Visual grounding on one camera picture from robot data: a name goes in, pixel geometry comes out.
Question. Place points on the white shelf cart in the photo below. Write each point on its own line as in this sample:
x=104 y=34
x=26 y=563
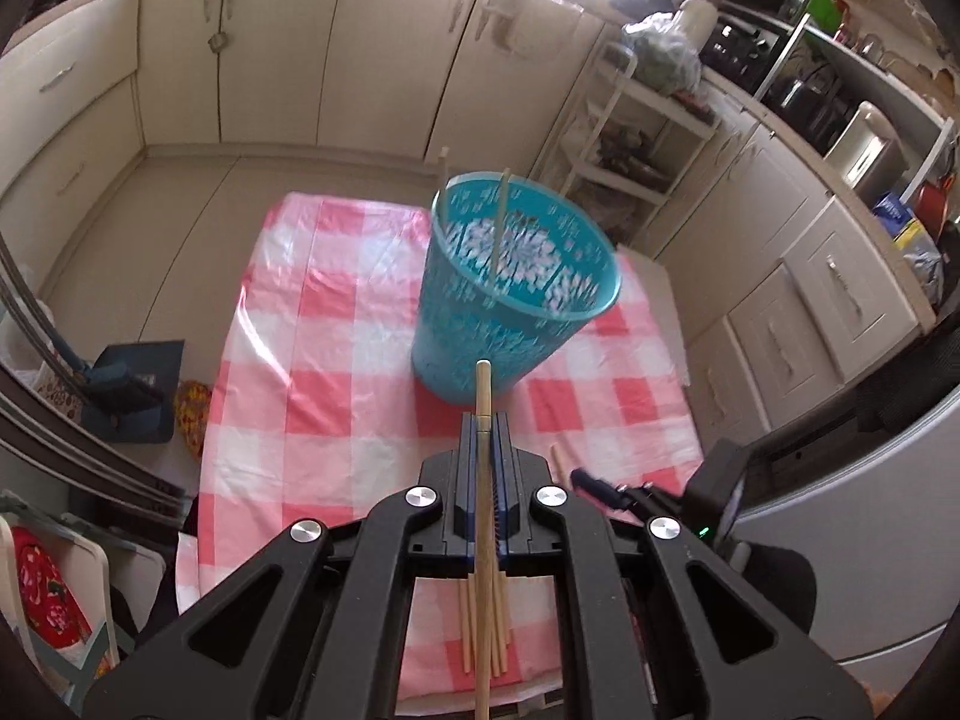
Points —
x=645 y=127

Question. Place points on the blue packet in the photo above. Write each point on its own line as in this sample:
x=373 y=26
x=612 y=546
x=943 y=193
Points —
x=896 y=214

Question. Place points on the red checked plastic tablecloth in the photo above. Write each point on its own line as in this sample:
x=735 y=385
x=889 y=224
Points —
x=337 y=390

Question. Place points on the yellow red patterned cloth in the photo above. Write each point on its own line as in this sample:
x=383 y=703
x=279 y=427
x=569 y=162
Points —
x=191 y=416

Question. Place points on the red pot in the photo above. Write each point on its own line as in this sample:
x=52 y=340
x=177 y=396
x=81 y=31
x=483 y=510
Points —
x=934 y=199

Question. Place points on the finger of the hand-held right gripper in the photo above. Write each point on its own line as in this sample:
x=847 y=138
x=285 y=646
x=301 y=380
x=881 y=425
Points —
x=594 y=483

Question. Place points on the cream kitchen cabinet run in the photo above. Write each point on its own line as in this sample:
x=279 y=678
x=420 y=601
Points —
x=787 y=277
x=300 y=52

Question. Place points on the teal perforated plastic basket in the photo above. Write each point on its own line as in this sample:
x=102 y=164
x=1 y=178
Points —
x=465 y=345

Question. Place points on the white chair with red print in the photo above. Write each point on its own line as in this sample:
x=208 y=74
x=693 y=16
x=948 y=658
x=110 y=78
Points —
x=45 y=600

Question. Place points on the black countertop appliance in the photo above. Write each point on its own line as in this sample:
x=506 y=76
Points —
x=739 y=45

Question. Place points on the silver bread box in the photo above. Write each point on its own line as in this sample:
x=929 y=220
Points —
x=866 y=146

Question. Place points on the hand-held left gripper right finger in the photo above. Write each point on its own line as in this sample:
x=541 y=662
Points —
x=502 y=480

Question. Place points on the white jar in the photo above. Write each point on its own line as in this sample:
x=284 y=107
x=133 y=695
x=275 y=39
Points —
x=697 y=19

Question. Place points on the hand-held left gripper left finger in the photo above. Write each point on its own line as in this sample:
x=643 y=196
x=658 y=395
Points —
x=468 y=480

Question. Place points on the blue dustpan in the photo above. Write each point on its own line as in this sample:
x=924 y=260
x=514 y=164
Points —
x=142 y=390

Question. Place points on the green plastic bag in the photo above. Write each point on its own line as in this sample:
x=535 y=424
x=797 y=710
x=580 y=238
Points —
x=664 y=52

